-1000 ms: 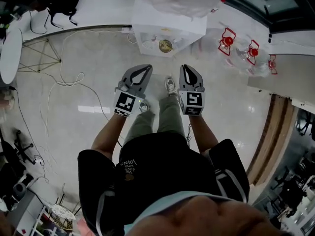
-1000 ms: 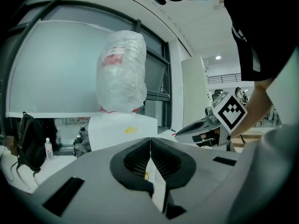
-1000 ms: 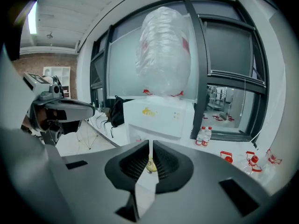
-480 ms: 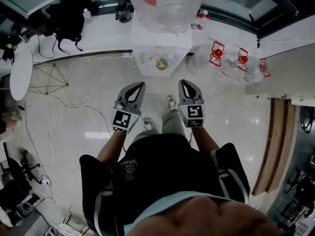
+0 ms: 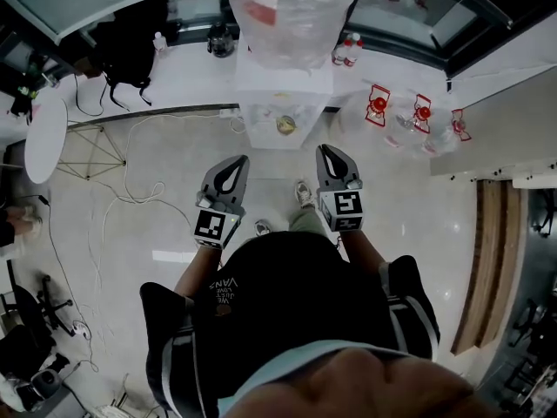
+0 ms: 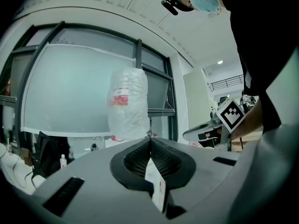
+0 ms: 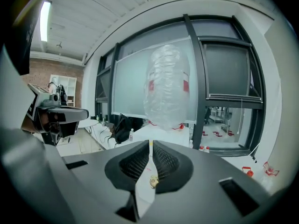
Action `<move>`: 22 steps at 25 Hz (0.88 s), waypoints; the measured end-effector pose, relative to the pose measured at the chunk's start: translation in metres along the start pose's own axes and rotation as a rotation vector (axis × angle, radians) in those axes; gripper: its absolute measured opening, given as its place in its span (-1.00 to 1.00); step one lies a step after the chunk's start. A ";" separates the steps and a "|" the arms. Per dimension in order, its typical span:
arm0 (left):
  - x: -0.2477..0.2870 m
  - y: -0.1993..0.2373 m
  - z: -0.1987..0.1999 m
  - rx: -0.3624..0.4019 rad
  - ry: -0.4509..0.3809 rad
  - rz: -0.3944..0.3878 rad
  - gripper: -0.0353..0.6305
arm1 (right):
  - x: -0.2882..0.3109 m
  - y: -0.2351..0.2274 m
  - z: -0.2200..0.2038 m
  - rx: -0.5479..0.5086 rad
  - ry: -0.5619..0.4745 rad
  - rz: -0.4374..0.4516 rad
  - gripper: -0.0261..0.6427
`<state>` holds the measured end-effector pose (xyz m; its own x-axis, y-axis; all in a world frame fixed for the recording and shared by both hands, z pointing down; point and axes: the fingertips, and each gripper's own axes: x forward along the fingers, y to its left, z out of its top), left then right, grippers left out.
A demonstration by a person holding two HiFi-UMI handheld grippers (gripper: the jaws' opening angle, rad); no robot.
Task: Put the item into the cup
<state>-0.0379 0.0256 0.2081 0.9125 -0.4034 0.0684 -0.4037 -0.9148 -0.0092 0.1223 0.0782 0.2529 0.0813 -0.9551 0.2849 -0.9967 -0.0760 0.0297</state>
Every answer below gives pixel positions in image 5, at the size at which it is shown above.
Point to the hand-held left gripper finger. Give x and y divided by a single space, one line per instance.
241 181
212 177

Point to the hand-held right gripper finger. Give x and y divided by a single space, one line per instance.
350 168
323 177

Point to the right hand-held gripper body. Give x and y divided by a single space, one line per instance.
346 209

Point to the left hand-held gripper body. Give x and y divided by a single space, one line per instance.
211 227

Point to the clear cup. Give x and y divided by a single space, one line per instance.
285 124

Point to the person's right forearm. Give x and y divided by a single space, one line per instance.
363 251

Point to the person's left forearm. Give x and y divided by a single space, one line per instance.
198 268

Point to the person's grey shoe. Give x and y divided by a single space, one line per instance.
304 194
262 227

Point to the person's green trouser leg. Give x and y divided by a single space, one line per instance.
306 222

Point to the clear jug with red cap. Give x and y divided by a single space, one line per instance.
377 105
421 113
460 124

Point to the white water dispenser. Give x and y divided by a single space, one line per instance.
283 83

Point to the person's black shirt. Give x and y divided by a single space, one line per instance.
296 303

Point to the black glass kettle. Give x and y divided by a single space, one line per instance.
221 39

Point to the black backpack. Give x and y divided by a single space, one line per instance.
126 46

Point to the wooden boards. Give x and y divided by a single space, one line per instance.
491 268

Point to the plastic-wrapped water jug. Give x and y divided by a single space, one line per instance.
291 15

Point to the white power strip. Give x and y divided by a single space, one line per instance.
80 328

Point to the white round table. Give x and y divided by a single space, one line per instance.
45 137

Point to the person's chin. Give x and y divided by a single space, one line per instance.
357 386

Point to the black office chair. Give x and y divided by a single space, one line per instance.
30 307

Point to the black chairs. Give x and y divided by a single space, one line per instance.
535 342

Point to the metal table frame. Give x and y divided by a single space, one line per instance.
93 155

